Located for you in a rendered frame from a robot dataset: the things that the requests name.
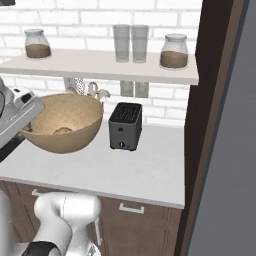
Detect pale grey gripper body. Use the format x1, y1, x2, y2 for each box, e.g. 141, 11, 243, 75
0, 97, 46, 148

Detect round tan woven basket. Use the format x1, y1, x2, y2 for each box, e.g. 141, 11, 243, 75
19, 92, 105, 155

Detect tall dark brown cabinet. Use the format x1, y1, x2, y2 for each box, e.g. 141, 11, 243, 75
174, 0, 251, 256

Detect black hob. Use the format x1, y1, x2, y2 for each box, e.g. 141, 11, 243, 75
0, 134, 26, 164

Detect small glass jar brown contents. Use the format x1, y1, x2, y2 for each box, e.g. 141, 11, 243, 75
23, 28, 53, 60

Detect white curved ornament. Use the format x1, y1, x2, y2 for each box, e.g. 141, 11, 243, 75
86, 81, 111, 103

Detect dark grey toaster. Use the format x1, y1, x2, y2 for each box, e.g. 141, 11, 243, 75
108, 102, 144, 152

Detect clear drinking glass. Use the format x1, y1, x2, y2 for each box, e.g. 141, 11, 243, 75
131, 24, 150, 64
112, 24, 131, 64

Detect brown drawer front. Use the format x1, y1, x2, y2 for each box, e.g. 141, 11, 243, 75
98, 195, 183, 256

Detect large glass jar brown contents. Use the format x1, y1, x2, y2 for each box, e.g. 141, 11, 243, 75
159, 33, 190, 70

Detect grey fridge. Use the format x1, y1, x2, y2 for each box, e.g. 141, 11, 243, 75
187, 0, 256, 256

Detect speckled grey wall plate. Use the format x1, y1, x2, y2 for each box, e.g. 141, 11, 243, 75
63, 77, 86, 96

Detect white horizontal cabinet handle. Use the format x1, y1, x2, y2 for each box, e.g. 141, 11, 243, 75
31, 188, 46, 198

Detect white wall shelf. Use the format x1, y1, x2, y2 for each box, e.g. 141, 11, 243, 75
0, 48, 200, 86

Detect grey wall socket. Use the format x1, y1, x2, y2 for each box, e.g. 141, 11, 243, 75
120, 80, 135, 98
134, 81, 150, 99

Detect white vertical door handle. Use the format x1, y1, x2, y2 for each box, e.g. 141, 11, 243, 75
93, 216, 103, 248

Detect white drawer handle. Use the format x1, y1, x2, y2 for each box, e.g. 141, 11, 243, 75
118, 202, 146, 215

